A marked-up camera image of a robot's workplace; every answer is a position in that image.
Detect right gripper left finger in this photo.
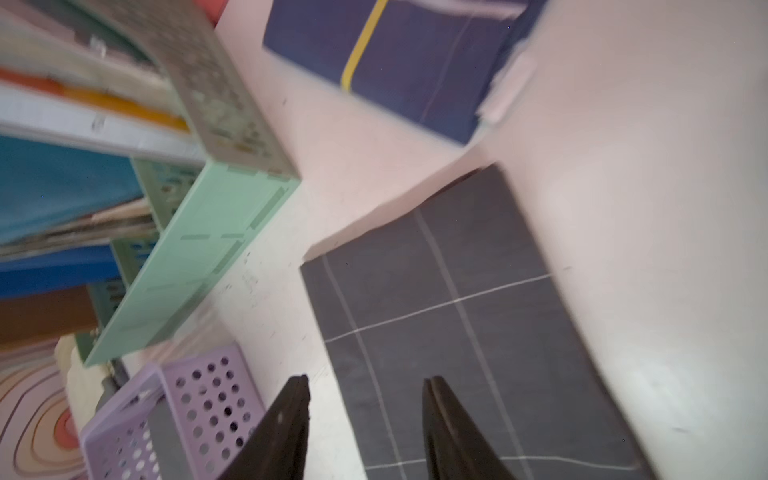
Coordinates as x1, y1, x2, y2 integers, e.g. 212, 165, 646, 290
219, 375, 311, 480

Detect plain grey pillowcase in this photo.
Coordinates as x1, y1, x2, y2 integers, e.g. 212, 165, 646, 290
148, 397, 193, 480

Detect books and folders in organizer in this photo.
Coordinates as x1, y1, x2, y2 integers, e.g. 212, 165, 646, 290
1, 1, 182, 348

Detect navy cloth yellow stripe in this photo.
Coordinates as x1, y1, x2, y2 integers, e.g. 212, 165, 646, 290
263, 1, 545, 145

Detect lilac perforated plastic basket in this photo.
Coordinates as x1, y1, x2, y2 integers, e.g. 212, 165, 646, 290
80, 343, 265, 479

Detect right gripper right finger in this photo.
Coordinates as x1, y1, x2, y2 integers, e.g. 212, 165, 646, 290
422, 376, 515, 480

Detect mint green file organizer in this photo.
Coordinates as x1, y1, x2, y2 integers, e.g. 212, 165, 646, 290
83, 1, 300, 366

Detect grey checked pillowcase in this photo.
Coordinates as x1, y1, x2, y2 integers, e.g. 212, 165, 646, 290
301, 165, 654, 479

